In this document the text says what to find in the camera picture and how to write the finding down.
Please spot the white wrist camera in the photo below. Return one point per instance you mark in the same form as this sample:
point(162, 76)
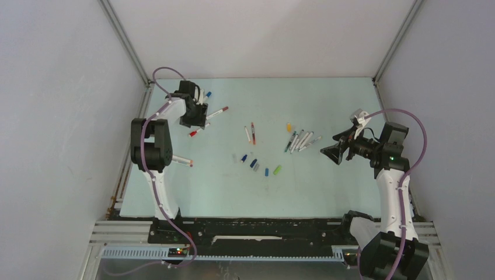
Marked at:
point(360, 121)
point(199, 96)

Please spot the grey cable duct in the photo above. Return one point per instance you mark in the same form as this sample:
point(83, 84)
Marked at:
point(174, 254)

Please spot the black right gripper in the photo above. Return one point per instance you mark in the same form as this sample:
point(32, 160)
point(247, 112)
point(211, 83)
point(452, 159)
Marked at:
point(350, 141)

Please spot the light green cap marker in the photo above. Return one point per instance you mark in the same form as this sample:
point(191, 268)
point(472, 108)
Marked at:
point(310, 143)

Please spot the red cap white marker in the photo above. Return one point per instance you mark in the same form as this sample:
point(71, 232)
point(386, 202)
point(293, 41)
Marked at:
point(195, 132)

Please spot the orange cap marker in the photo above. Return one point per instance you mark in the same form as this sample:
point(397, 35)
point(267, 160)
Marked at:
point(182, 161)

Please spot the dark red cap marker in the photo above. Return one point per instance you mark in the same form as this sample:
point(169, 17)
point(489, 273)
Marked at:
point(210, 116)

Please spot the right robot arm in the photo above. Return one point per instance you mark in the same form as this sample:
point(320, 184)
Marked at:
point(392, 251)

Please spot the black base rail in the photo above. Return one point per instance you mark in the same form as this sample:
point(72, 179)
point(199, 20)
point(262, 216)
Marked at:
point(255, 236)

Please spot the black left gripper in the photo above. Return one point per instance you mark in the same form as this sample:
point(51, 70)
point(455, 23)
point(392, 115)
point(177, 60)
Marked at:
point(199, 120)

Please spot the white marker dark blue cap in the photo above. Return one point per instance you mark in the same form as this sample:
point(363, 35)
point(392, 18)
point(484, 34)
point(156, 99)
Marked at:
point(293, 144)

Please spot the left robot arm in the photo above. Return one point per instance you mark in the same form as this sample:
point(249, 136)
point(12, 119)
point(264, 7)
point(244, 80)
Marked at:
point(151, 146)

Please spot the red gel pen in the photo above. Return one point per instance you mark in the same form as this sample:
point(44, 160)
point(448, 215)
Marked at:
point(253, 133)

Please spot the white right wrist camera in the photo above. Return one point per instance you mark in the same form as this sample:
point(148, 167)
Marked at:
point(360, 121)

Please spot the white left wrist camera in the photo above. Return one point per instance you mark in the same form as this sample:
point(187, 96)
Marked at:
point(199, 96)

